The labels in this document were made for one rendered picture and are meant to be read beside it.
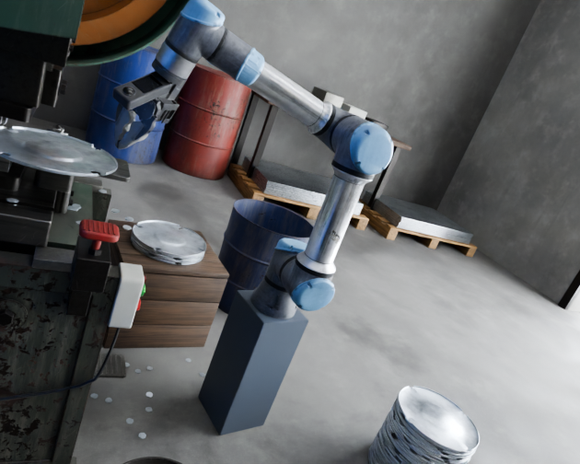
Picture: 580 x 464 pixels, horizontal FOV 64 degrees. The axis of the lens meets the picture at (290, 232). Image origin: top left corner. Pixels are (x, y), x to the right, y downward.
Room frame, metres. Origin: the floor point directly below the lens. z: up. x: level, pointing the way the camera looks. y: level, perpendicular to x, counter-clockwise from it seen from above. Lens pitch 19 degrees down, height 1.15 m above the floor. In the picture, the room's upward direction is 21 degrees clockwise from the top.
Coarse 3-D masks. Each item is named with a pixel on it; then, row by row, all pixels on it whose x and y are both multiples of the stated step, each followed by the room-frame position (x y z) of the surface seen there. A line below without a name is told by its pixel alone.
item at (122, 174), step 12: (120, 168) 1.09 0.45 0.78; (36, 180) 0.97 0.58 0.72; (48, 180) 0.98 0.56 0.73; (60, 180) 0.99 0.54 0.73; (72, 180) 1.01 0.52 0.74; (120, 180) 1.04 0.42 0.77; (60, 192) 1.00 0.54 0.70; (72, 192) 1.07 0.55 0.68; (60, 204) 1.00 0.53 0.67; (72, 204) 1.03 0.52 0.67
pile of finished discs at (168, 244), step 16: (144, 224) 1.70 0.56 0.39; (160, 224) 1.76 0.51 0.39; (176, 224) 1.81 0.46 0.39; (144, 240) 1.56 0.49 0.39; (160, 240) 1.61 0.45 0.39; (176, 240) 1.65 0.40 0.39; (192, 240) 1.73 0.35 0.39; (160, 256) 1.53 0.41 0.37; (176, 256) 1.55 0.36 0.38; (192, 256) 1.59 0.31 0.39
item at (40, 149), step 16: (0, 128) 1.04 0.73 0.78; (16, 128) 1.08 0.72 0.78; (32, 128) 1.11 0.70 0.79; (0, 144) 0.94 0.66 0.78; (16, 144) 0.98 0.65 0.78; (32, 144) 1.00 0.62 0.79; (48, 144) 1.04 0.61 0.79; (64, 144) 1.10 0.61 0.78; (80, 144) 1.15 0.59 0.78; (16, 160) 0.88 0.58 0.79; (32, 160) 0.92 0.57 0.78; (48, 160) 0.96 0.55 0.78; (64, 160) 0.99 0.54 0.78; (80, 160) 1.03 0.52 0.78; (96, 160) 1.07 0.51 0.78; (112, 160) 1.12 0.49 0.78; (80, 176) 0.94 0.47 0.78; (96, 176) 0.98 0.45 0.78
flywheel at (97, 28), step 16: (96, 0) 1.36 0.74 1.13; (112, 0) 1.38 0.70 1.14; (128, 0) 1.38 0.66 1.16; (144, 0) 1.38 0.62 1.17; (160, 0) 1.41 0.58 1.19; (96, 16) 1.34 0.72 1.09; (112, 16) 1.35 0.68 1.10; (128, 16) 1.37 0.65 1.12; (144, 16) 1.39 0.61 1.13; (80, 32) 1.32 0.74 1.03; (96, 32) 1.34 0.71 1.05; (112, 32) 1.36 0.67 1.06; (128, 32) 1.37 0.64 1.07
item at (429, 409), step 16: (400, 400) 1.38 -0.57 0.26; (416, 400) 1.42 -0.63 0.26; (432, 400) 1.46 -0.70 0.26; (448, 400) 1.50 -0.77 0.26; (416, 416) 1.33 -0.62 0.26; (432, 416) 1.36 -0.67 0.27; (448, 416) 1.39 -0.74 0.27; (464, 416) 1.44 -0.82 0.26; (432, 432) 1.28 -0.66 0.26; (448, 432) 1.31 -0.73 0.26; (464, 432) 1.35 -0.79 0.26; (448, 448) 1.23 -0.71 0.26
